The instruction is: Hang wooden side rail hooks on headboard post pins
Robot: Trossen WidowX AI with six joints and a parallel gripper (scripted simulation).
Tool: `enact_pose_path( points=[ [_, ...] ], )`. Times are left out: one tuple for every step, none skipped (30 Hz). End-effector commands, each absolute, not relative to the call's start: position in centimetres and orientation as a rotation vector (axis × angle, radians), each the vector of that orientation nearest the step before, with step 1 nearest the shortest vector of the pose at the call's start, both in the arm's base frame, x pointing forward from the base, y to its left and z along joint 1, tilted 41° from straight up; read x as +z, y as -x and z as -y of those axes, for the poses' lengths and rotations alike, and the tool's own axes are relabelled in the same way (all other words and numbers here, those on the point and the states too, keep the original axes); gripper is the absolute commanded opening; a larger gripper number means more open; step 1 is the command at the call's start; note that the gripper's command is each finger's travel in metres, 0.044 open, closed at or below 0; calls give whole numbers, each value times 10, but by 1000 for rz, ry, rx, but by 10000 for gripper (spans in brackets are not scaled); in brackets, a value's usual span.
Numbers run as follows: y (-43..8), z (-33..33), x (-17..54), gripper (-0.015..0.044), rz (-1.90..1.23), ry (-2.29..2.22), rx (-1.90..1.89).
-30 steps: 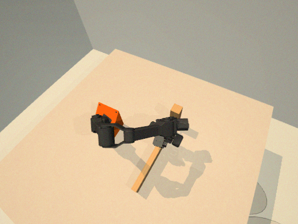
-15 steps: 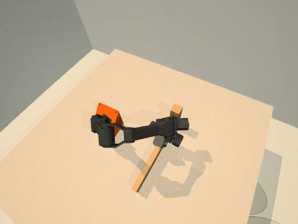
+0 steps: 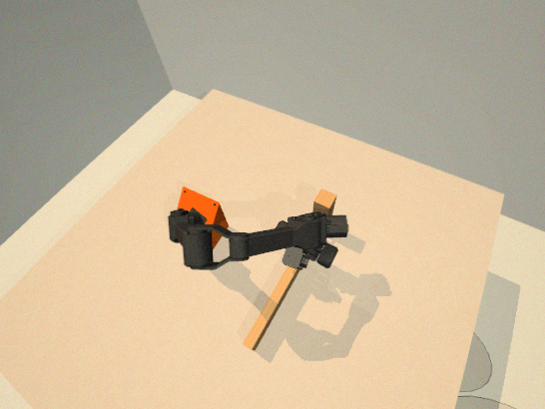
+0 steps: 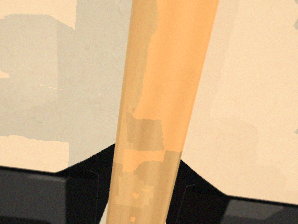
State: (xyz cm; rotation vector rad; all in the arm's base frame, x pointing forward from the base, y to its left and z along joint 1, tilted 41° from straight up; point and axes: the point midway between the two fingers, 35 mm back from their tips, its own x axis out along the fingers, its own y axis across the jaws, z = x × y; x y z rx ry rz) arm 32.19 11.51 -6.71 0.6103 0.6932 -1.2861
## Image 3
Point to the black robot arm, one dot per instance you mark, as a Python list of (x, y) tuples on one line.
[(303, 232)]

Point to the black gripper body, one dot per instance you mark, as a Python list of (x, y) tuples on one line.
[(325, 255)]

